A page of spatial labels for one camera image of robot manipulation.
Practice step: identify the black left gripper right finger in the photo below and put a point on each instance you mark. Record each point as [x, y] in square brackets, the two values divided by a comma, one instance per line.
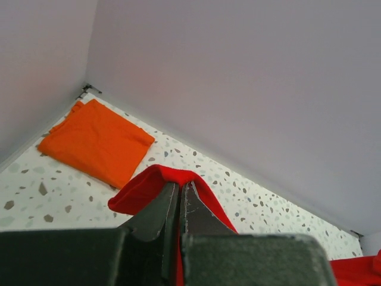
[196, 219]

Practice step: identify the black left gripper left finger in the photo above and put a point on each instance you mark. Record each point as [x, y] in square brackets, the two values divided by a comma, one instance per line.
[149, 250]

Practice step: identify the folded orange t shirt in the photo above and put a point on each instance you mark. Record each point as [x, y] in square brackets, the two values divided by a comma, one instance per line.
[97, 141]

